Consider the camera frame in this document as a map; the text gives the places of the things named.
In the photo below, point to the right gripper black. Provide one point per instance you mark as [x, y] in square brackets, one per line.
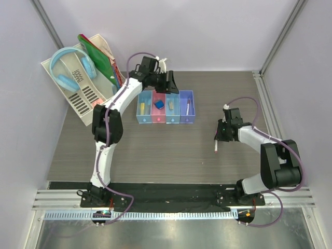
[219, 136]

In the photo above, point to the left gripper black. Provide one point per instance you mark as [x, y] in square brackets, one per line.
[167, 87]

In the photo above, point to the light blue bin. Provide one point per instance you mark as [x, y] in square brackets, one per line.
[172, 116]
[144, 96]

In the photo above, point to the white marker pink cap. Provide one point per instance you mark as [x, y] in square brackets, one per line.
[215, 143]

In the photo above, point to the pink bin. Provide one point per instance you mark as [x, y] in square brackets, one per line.
[157, 115]

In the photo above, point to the blue pencil sharpener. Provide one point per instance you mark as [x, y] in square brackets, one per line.
[159, 104]

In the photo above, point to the white marker red cap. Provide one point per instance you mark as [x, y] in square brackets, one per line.
[188, 107]

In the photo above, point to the clear pen blue cap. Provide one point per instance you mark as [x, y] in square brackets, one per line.
[148, 107]

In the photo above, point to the yellow highlighter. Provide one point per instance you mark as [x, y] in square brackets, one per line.
[142, 108]

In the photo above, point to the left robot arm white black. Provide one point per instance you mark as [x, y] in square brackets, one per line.
[107, 127]

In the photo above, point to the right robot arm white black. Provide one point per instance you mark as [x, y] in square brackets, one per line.
[280, 163]

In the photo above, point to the red book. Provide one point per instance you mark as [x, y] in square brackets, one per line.
[118, 75]

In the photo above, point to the green folder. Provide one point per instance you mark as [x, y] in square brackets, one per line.
[98, 50]

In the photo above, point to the pink sticky note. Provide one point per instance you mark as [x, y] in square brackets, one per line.
[99, 101]

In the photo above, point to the white desk file organizer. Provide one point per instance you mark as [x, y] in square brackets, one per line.
[90, 90]

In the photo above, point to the light blue headphones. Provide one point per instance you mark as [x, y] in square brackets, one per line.
[74, 60]

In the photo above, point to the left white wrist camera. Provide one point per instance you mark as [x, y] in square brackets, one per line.
[162, 64]

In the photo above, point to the white slotted cable duct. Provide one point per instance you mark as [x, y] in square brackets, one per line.
[99, 215]

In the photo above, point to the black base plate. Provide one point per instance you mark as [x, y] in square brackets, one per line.
[161, 198]

